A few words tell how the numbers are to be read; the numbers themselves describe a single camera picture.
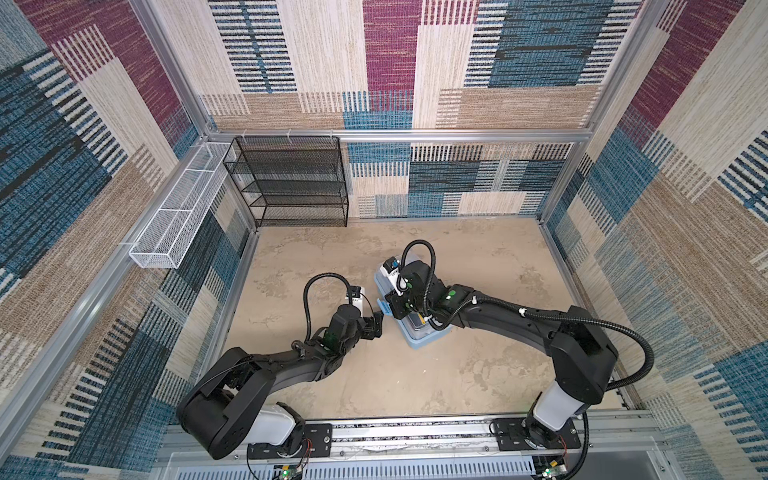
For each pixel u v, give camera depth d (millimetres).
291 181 1110
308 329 728
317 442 735
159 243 698
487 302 576
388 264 744
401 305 742
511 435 729
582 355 446
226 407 426
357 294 780
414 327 806
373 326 715
